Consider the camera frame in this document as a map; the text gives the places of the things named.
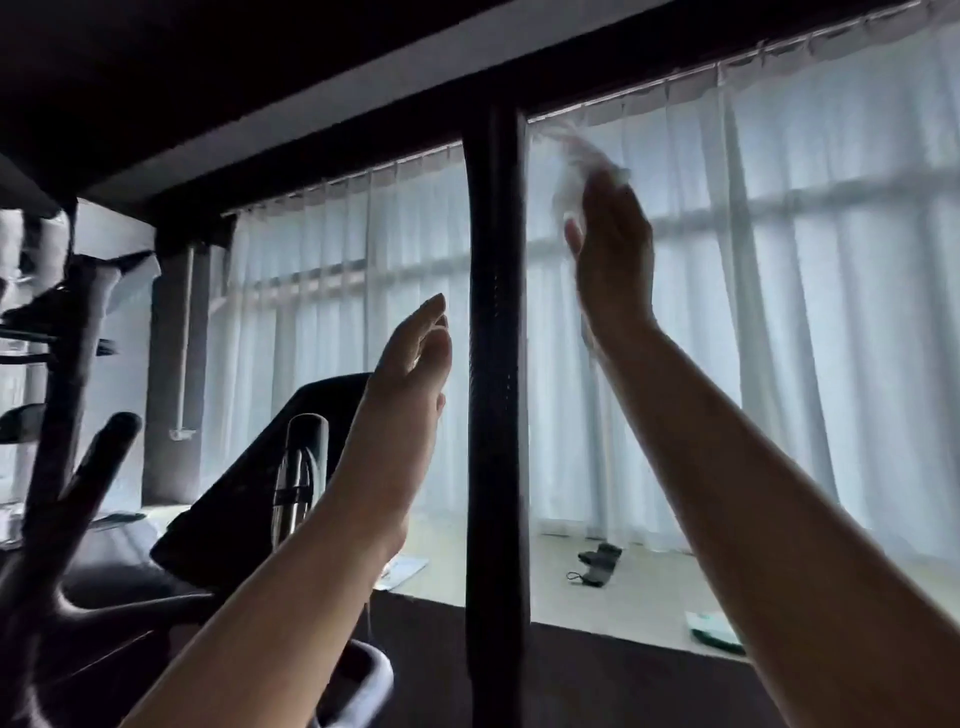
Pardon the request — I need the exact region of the person's left hand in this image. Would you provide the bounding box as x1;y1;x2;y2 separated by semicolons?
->
322;292;455;564

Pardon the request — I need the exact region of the black fabric strap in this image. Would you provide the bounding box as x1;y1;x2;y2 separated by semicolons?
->
565;540;626;590

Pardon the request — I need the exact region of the white curtain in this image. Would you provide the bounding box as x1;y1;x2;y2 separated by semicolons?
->
202;0;960;572

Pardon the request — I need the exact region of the black elliptical machine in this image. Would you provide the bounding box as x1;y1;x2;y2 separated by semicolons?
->
0;105;530;728

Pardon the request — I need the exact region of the white wet wipe sheet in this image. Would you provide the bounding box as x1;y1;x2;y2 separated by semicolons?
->
547;127;632;227

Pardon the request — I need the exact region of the white green wet wipes pack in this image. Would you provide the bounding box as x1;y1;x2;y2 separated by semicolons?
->
685;607;747;654

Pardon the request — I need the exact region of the person's right forearm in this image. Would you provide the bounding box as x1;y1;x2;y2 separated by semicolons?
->
592;315;960;728

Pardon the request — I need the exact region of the person's right hand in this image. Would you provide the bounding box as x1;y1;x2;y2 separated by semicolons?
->
562;168;662;354

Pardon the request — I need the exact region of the person's left forearm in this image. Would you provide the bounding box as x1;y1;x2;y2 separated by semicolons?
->
120;495;410;728

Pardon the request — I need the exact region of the white flat paper sheet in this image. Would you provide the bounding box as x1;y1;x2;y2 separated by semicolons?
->
375;555;432;591

